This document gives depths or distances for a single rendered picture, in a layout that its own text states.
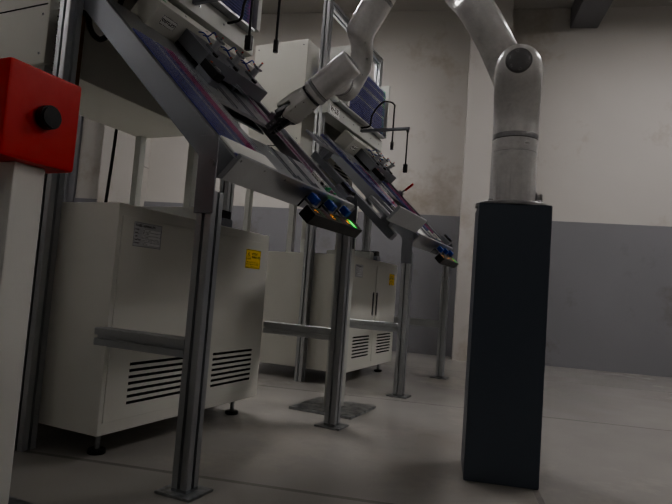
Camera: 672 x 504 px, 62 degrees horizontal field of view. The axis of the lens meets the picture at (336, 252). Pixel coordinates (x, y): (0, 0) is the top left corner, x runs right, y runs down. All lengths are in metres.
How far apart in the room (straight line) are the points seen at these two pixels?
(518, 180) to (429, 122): 3.24
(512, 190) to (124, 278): 1.01
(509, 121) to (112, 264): 1.07
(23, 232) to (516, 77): 1.18
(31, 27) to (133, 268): 0.76
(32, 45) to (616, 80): 4.15
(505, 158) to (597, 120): 3.34
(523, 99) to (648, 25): 3.69
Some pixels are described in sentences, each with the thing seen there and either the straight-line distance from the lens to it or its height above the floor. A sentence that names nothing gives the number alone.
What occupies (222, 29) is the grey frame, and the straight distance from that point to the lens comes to 2.16.
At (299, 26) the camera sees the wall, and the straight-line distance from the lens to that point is 5.23.
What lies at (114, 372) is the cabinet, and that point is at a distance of 1.50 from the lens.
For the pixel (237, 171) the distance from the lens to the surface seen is 1.32.
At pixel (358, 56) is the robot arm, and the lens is 1.85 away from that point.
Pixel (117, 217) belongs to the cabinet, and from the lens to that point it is 1.46.
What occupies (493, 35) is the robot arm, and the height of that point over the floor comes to 1.17.
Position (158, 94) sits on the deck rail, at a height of 0.88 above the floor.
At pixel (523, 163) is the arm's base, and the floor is 0.81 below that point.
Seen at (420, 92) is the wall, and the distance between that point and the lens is 4.84.
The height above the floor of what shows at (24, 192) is 0.57.
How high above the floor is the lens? 0.45
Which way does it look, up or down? 4 degrees up
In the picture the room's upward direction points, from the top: 4 degrees clockwise
